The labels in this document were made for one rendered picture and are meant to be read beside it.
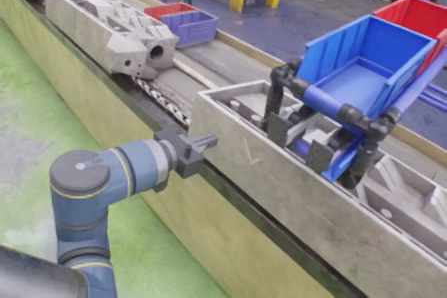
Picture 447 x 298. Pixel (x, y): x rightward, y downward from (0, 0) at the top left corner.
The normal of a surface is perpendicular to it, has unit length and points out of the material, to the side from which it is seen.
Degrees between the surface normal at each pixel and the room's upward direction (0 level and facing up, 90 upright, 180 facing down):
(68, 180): 9
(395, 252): 80
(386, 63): 94
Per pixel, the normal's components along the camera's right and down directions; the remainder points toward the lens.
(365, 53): -0.73, 0.42
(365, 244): -0.69, 0.23
